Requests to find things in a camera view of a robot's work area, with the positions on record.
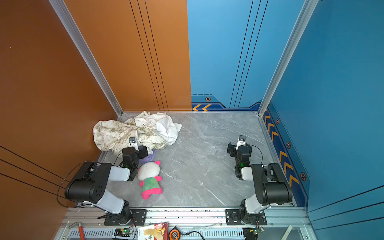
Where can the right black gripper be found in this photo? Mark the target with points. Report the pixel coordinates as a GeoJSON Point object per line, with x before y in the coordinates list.
{"type": "Point", "coordinates": [231, 148]}

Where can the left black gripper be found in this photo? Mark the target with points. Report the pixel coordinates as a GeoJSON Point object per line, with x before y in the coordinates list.
{"type": "Point", "coordinates": [142, 151]}

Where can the purple t-shirt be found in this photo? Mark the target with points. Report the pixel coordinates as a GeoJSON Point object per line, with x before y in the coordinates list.
{"type": "Point", "coordinates": [149, 158]}

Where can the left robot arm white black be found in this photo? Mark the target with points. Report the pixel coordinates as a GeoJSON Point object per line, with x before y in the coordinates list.
{"type": "Point", "coordinates": [89, 186]}

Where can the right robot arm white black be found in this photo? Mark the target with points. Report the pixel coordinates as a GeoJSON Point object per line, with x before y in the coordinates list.
{"type": "Point", "coordinates": [271, 187]}

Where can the cream patterned cloth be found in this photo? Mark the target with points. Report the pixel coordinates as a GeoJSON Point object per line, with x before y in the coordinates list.
{"type": "Point", "coordinates": [114, 135]}

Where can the white plain cloth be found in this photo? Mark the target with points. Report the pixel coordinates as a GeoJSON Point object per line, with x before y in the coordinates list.
{"type": "Point", "coordinates": [165, 127]}

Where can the pink green plush toy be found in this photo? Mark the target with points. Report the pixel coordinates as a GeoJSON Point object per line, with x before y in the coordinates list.
{"type": "Point", "coordinates": [148, 175]}

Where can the red printed card packet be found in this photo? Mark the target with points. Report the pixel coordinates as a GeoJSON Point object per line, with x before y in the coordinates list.
{"type": "Point", "coordinates": [154, 232]}

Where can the green circuit board left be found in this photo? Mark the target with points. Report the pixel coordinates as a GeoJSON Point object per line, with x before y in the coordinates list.
{"type": "Point", "coordinates": [124, 234]}

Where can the green circuit board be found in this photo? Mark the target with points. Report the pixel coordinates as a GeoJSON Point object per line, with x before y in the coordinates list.
{"type": "Point", "coordinates": [124, 234]}
{"type": "Point", "coordinates": [258, 230]}

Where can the green circuit board right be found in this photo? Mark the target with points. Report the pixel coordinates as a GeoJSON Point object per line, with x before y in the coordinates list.
{"type": "Point", "coordinates": [258, 230]}

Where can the orange black tape measure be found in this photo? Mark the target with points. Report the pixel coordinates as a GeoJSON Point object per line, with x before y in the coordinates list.
{"type": "Point", "coordinates": [174, 234]}

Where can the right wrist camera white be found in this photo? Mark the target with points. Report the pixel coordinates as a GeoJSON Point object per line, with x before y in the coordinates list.
{"type": "Point", "coordinates": [241, 141]}

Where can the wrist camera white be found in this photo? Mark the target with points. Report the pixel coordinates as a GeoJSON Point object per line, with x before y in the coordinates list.
{"type": "Point", "coordinates": [133, 143]}
{"type": "Point", "coordinates": [241, 141]}

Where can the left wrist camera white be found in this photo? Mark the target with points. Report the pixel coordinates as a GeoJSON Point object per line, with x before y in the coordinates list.
{"type": "Point", "coordinates": [133, 143]}

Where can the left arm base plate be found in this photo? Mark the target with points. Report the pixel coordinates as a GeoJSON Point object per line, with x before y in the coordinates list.
{"type": "Point", "coordinates": [136, 217]}

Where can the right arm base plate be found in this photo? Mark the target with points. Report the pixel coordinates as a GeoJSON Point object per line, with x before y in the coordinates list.
{"type": "Point", "coordinates": [234, 217]}

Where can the red handled tool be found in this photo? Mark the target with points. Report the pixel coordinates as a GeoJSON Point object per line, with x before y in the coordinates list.
{"type": "Point", "coordinates": [80, 229]}

